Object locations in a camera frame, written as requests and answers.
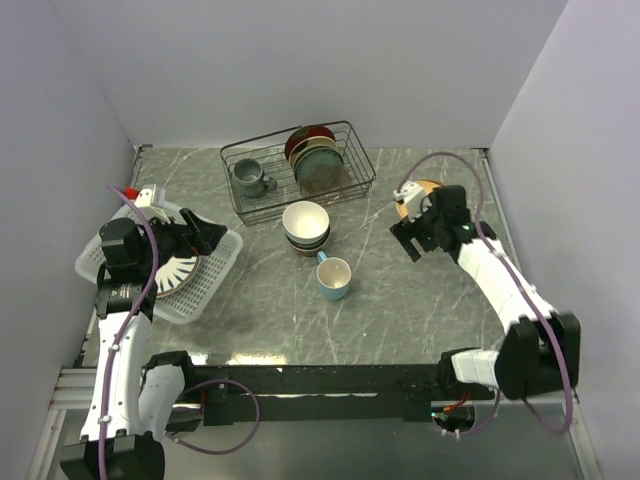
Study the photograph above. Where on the blue striped white plate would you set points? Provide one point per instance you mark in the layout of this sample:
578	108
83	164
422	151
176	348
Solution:
175	274

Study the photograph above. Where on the red plate in rack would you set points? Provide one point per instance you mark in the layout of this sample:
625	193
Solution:
305	133

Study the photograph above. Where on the orange bear plate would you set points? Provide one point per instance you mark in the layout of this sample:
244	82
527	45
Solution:
427	186

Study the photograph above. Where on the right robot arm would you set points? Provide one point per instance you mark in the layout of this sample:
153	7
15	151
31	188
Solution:
541	349

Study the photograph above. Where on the white top bowl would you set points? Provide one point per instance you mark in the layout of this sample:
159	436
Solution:
305	222

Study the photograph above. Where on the black wire dish rack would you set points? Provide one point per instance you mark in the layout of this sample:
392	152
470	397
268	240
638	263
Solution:
268	150

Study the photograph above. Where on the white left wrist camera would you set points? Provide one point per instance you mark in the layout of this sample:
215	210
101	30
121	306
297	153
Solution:
149	200

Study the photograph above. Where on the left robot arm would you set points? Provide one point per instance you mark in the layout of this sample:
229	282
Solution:
130	406

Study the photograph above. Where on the teal plate in rack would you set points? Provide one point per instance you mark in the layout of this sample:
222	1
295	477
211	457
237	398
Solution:
316	159

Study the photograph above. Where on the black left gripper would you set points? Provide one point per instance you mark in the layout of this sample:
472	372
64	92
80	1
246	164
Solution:
197	237

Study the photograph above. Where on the light blue mug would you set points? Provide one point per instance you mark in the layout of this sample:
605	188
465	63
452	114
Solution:
334	275

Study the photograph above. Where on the cream plate in rack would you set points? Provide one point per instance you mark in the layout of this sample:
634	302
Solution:
308	145

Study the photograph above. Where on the clear pink glass plate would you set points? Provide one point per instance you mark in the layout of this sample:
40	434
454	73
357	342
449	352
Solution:
325	180

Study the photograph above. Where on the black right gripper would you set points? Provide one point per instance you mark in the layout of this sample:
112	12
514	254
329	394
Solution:
405	231

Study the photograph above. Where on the grey green mug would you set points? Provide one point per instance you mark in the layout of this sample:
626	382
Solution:
250	180

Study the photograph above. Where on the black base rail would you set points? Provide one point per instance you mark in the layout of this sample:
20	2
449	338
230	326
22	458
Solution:
242	393

